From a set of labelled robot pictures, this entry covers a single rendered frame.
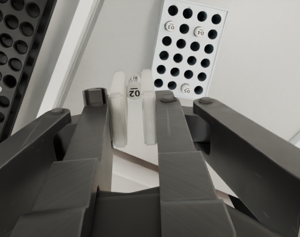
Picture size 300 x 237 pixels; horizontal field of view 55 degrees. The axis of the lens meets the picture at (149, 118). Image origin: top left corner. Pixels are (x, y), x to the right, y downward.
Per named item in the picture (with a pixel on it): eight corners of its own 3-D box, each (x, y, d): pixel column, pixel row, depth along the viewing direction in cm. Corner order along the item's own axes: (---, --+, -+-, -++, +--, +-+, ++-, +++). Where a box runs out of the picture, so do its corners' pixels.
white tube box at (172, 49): (162, -3, 39) (165, -4, 35) (222, 9, 39) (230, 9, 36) (146, 85, 43) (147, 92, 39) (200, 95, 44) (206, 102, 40)
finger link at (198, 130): (157, 117, 13) (221, 113, 13) (152, 90, 18) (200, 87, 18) (158, 146, 14) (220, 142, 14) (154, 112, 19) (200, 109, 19)
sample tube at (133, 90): (127, 72, 25) (125, 84, 21) (141, 71, 25) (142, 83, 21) (128, 86, 25) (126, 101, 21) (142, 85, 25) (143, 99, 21)
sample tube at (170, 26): (164, 19, 39) (167, 20, 35) (172, 21, 39) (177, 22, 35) (162, 28, 40) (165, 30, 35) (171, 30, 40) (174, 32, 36)
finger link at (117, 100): (127, 147, 16) (113, 149, 16) (128, 108, 22) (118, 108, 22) (122, 95, 15) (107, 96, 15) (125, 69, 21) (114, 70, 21)
